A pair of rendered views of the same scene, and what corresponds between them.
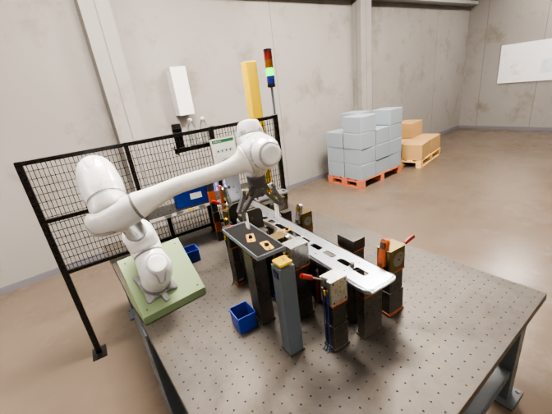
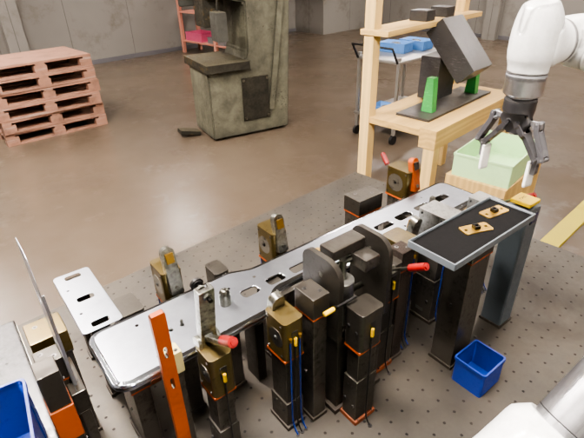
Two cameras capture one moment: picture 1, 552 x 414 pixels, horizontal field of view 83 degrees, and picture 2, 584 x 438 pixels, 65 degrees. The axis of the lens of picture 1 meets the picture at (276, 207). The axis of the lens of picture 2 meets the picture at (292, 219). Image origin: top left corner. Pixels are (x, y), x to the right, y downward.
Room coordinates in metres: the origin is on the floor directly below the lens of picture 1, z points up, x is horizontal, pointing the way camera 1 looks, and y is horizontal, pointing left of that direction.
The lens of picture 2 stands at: (1.90, 1.08, 1.80)
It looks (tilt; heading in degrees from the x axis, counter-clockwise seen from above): 30 degrees down; 262
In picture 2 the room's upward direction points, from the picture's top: 2 degrees counter-clockwise
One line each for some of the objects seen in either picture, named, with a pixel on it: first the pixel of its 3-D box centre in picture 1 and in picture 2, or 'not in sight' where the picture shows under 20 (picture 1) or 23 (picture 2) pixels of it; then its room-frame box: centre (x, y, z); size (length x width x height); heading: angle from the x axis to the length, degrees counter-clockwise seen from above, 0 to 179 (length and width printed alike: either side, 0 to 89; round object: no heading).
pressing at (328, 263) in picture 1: (290, 231); (325, 253); (1.64, -0.06, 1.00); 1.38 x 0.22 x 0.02; 30
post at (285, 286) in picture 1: (287, 309); (507, 265); (1.06, 0.00, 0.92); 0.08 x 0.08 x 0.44; 30
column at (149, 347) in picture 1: (177, 351); not in sight; (1.51, 0.73, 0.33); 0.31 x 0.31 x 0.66; 34
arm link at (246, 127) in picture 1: (251, 140); (539, 36); (1.18, 0.06, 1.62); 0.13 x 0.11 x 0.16; 17
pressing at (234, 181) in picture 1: (232, 179); (48, 316); (2.30, 0.30, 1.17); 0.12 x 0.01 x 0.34; 120
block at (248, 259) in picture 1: (258, 280); (460, 298); (1.29, 0.13, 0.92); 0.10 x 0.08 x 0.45; 30
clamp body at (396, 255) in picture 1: (392, 278); (397, 206); (1.24, -0.51, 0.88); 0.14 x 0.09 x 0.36; 120
